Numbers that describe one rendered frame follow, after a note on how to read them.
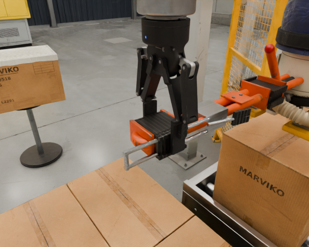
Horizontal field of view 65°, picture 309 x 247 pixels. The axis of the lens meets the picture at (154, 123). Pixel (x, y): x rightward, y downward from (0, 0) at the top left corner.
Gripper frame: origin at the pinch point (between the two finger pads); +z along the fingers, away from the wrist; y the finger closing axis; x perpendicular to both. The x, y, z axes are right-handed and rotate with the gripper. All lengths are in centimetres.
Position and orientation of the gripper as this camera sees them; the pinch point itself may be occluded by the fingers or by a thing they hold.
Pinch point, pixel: (163, 129)
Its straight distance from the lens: 47.1
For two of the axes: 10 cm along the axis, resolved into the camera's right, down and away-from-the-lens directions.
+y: -5.8, -4.1, 7.0
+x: -8.1, 2.9, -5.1
